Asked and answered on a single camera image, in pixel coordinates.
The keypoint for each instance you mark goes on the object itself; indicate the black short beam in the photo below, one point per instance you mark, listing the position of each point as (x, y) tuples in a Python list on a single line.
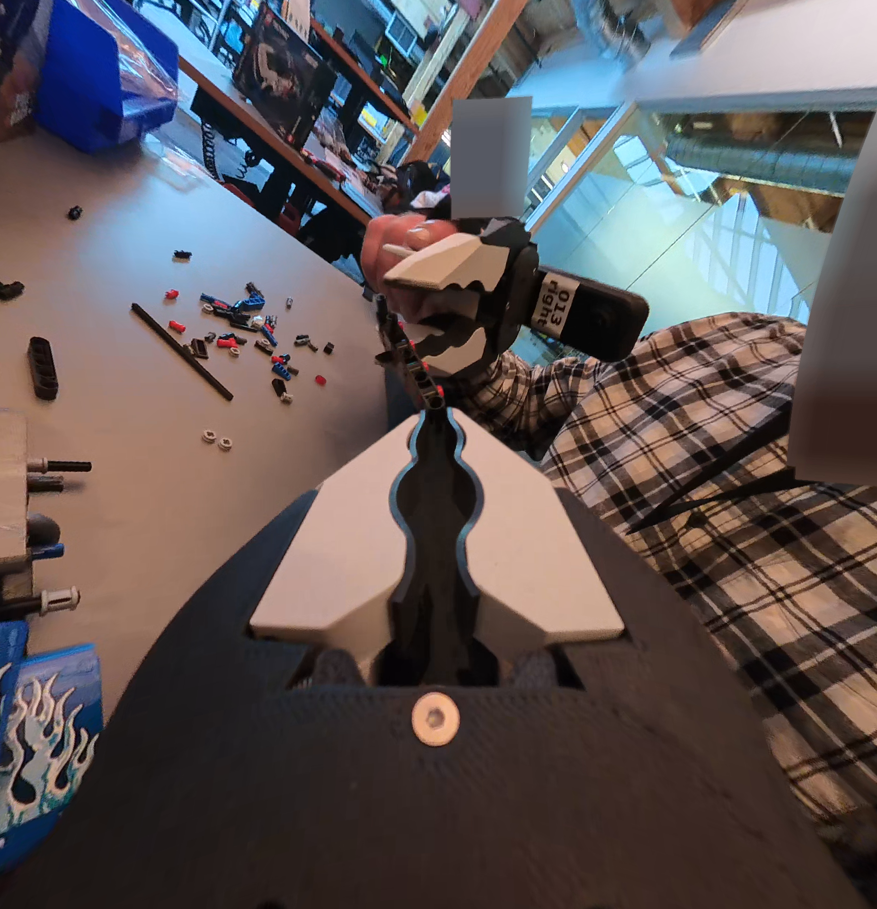
[(43, 368)]

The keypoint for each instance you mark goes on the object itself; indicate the person's right forearm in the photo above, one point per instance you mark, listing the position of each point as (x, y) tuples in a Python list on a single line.
[(523, 398)]

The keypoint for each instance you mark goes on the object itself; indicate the clear plastic bag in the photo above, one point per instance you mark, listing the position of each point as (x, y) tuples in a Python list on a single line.
[(140, 57)]

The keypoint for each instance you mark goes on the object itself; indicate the wooden post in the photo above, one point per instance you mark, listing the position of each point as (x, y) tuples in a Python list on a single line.
[(466, 71)]

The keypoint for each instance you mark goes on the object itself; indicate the person's plaid trousers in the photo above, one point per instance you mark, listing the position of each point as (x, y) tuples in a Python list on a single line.
[(729, 532)]

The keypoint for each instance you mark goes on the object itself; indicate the long black axle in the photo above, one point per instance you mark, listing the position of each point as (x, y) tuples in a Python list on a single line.
[(183, 353)]

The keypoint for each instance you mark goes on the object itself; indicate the wooden work table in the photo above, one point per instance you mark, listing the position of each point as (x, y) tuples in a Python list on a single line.
[(303, 142)]

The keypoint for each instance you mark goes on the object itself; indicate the black blue toy car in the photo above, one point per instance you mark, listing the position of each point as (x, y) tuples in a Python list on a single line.
[(5, 497)]

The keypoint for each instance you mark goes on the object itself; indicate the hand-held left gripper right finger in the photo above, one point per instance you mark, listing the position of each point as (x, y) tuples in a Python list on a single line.
[(545, 568)]

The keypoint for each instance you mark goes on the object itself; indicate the dark toy box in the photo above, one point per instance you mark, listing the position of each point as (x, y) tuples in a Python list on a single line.
[(282, 78)]

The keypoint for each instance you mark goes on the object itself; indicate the person's right hand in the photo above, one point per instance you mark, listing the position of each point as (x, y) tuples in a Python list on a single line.
[(385, 245)]

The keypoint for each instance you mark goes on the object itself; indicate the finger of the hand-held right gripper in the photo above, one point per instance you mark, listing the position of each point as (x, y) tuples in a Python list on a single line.
[(438, 263), (456, 355)]

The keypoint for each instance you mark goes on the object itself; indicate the blue storage bin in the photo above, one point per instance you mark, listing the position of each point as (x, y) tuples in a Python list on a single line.
[(90, 85)]

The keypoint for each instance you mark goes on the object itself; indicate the black grille slope brick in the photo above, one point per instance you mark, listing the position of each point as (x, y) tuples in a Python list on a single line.
[(199, 348)]

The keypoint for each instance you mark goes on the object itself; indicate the pile of small toy bricks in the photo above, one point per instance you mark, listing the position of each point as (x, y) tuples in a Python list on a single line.
[(261, 334)]

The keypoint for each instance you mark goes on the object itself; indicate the black beam assembly red pins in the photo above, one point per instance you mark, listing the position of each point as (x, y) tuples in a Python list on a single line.
[(420, 369)]

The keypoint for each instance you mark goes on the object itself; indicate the black pin connector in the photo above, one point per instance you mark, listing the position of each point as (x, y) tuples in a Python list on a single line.
[(9, 287)]

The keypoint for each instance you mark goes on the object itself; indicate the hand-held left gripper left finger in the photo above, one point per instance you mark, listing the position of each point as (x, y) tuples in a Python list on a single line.
[(332, 568)]

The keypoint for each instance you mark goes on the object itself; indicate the silver air duct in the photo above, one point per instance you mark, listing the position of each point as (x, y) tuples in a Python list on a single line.
[(758, 163)]

